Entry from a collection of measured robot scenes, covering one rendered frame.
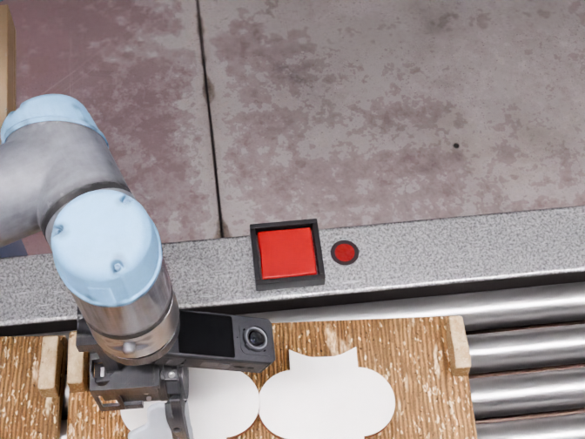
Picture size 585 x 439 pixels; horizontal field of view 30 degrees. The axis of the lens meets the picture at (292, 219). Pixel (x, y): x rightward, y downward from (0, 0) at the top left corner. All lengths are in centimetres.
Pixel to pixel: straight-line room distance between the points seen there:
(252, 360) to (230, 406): 14
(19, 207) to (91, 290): 10
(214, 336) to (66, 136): 23
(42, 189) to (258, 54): 172
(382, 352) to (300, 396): 10
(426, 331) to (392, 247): 12
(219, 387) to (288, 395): 7
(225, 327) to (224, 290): 23
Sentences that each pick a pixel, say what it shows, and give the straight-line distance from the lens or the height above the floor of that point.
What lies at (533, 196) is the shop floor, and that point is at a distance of 240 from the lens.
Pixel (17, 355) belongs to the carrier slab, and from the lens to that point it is 117.
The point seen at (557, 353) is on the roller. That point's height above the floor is 91.
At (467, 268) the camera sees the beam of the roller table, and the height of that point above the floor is 92.
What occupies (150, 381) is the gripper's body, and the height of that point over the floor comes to 109.
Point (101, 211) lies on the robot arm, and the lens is 80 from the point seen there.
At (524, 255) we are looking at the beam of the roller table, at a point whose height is 91.
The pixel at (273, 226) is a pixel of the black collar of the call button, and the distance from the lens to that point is 122.
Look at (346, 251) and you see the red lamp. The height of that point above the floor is 92.
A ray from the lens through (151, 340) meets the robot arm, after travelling 88.
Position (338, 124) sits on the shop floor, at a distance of 243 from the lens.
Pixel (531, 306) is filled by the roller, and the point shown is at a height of 92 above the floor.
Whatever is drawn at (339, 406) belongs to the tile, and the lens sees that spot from 111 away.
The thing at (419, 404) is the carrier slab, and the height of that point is 94.
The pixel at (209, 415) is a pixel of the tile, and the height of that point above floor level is 95.
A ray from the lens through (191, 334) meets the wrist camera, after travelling 96.
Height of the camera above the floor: 199
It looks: 60 degrees down
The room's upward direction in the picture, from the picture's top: 2 degrees clockwise
